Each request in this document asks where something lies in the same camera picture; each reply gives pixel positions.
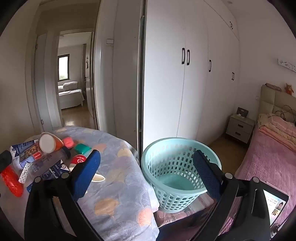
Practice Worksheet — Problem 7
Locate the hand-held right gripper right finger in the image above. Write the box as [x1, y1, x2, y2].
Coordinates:
[192, 150, 271, 241]

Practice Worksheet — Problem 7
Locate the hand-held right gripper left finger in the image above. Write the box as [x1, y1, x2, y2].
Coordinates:
[24, 149, 102, 241]

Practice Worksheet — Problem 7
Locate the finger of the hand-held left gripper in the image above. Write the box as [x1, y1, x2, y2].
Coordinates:
[0, 150, 13, 172]

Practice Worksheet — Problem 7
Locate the blue printed carton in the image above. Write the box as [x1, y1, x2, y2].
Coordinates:
[10, 139, 42, 169]

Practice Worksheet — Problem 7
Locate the white polka dot paper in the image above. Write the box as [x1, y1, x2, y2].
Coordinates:
[18, 162, 31, 183]

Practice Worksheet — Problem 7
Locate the green gel packet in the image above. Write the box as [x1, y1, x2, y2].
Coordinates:
[74, 143, 92, 155]

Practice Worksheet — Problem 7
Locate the teal plastic laundry basket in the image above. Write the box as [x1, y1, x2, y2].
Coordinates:
[141, 137, 222, 213]

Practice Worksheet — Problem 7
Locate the white plastic piece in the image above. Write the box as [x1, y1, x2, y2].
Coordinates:
[91, 173, 106, 183]

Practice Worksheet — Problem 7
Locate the red round container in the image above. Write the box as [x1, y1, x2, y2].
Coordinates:
[69, 154, 88, 171]

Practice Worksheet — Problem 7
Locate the orange-red plastic bag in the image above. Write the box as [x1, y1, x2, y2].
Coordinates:
[1, 166, 24, 198]

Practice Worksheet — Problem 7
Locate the dark blue printed packet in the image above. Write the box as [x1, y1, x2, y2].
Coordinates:
[26, 160, 70, 193]

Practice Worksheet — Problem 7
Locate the paper cup with white lid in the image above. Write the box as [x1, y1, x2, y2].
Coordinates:
[39, 132, 64, 154]

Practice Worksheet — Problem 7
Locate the grey nightstand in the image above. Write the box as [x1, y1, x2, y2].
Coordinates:
[225, 113, 255, 146]

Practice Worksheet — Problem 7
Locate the bed with pink blanket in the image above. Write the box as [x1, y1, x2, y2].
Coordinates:
[218, 113, 296, 234]

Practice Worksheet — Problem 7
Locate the tablet with lit screen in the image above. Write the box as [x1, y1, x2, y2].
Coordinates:
[262, 188, 289, 227]

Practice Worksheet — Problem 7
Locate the folded yellow blanket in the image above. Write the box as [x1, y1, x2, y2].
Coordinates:
[257, 113, 296, 149]

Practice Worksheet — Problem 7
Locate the white sofa bed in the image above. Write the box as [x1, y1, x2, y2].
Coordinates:
[58, 81, 85, 109]

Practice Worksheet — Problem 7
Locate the white wardrobe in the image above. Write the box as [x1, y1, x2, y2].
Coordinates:
[141, 0, 241, 149]

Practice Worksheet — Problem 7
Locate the white door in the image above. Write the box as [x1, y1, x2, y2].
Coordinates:
[35, 32, 59, 129]

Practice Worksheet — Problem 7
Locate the beige padded headboard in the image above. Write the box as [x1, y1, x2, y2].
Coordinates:
[258, 85, 296, 123]

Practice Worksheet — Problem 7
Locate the dark framed window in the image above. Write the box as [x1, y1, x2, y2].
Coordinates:
[58, 54, 70, 81]

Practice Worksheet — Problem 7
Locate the black cable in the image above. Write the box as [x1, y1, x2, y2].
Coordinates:
[272, 105, 294, 121]

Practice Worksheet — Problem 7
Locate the long white wall picture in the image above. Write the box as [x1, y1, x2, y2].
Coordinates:
[278, 58, 296, 71]

